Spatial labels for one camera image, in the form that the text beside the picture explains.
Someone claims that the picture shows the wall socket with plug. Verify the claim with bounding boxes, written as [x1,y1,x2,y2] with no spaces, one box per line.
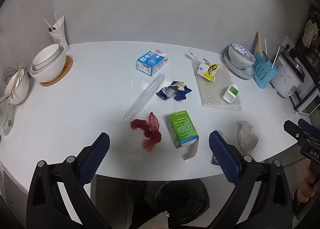
[282,36,295,52]

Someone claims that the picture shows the wooden chopstick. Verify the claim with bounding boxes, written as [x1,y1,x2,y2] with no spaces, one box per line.
[7,68,20,105]
[9,65,23,99]

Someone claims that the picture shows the pale utensil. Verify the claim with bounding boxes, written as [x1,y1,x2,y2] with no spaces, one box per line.
[0,96,17,136]

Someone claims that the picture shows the yellow snack packet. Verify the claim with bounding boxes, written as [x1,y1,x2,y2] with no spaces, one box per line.
[197,58,222,82]

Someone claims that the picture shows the person's right hand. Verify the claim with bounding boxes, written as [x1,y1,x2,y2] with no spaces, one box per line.
[296,161,320,203]

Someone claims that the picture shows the small white plastic wrapper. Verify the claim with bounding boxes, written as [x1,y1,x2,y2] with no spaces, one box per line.
[185,48,201,63]

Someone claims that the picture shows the black mesh trash bin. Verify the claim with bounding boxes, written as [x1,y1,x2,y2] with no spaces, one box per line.
[152,179,210,225]

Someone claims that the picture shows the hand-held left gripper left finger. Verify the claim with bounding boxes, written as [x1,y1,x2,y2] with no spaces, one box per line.
[26,132,113,229]

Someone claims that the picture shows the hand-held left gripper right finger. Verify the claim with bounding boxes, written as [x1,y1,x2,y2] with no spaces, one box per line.
[206,130,293,229]

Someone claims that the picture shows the red mesh net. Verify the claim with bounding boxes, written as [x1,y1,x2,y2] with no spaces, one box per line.
[130,112,162,154]

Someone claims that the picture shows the small white bowl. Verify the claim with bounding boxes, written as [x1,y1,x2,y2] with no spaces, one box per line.
[4,68,30,105]

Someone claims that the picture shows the wooden chopsticks bundle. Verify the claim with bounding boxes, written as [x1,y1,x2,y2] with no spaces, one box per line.
[255,32,263,55]

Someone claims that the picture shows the crumpled blue snack wrapper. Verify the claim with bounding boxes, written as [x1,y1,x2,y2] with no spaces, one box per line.
[156,81,192,101]

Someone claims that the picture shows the white rice cooker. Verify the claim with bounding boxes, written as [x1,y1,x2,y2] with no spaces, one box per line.
[270,51,316,99]

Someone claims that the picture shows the white green small container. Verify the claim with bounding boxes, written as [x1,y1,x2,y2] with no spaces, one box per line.
[222,85,239,103]

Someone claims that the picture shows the blue utensil holder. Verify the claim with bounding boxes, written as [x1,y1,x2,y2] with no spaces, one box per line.
[253,52,278,89]

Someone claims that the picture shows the white paper cup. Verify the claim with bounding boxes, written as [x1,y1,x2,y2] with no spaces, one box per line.
[48,15,70,47]

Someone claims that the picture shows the white bowl dark rim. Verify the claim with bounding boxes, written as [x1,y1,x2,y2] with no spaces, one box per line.
[29,63,67,83]
[32,43,67,74]

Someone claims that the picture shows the round wooden coaster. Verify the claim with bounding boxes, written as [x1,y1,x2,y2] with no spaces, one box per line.
[39,55,73,87]

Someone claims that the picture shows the blue milk carton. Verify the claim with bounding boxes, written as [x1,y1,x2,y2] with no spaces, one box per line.
[136,49,169,77]

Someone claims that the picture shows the green medicine box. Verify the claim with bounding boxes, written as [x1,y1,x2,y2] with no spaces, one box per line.
[166,110,200,161]

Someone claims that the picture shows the white microwave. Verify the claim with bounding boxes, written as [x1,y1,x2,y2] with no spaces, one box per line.
[297,95,320,116]

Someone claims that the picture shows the white plate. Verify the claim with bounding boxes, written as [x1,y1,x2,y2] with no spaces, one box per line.
[224,51,258,80]

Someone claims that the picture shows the white tissue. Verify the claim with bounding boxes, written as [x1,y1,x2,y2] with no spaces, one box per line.
[237,120,259,150]

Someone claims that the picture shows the pale cable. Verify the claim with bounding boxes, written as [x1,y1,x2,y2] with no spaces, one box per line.
[2,63,23,82]

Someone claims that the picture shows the dark framed box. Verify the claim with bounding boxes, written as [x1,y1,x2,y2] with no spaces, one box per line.
[290,86,313,110]

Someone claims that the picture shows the bubble wrap sheet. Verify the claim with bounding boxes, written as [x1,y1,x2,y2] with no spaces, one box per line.
[192,59,242,111]

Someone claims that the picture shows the blue patterned bowl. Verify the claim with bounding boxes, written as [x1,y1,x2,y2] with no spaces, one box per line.
[228,43,256,69]

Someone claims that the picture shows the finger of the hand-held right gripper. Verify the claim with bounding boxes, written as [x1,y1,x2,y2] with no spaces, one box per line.
[297,118,320,136]
[283,120,307,144]

